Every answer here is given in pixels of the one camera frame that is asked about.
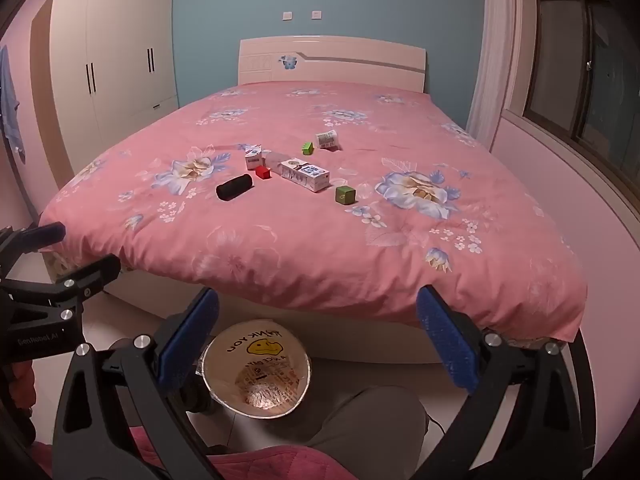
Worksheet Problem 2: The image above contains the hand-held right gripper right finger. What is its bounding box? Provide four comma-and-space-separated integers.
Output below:
416, 285, 598, 480

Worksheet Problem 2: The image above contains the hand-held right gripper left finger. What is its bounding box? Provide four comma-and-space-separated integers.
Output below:
50, 287, 226, 480

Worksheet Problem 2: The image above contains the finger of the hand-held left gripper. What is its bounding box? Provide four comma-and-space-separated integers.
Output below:
0, 254, 122, 326
0, 222, 67, 278

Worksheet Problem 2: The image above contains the white bin with plastic bag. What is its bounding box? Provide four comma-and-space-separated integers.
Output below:
197, 319, 313, 418

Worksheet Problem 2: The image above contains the person's left forearm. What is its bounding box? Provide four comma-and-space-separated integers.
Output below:
7, 360, 38, 416

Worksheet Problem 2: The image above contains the blue hanging cloth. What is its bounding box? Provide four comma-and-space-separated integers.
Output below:
0, 45, 26, 163

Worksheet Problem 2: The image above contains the pink floral blanket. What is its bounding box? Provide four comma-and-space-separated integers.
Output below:
39, 81, 588, 343

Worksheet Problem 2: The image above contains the black cylinder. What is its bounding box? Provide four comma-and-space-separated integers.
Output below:
216, 174, 254, 202

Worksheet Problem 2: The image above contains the pink quilted jacket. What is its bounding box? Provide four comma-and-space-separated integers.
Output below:
125, 425, 381, 480

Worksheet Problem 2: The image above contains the small white carton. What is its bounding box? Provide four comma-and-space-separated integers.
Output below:
243, 144, 266, 171

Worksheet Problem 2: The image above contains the long white milk carton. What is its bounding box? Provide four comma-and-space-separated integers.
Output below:
279, 158, 331, 194

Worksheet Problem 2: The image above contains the white wardrobe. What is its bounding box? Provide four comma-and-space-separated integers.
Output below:
30, 0, 180, 181

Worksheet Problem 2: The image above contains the pale curtain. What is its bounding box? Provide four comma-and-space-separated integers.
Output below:
467, 0, 538, 146

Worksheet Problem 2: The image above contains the white bed headboard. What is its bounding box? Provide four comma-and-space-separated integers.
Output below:
237, 36, 429, 94

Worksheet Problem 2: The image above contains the dark framed window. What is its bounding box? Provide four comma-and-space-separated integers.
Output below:
522, 0, 640, 186

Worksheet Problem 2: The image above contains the black cable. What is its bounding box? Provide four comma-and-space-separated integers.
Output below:
425, 412, 451, 436

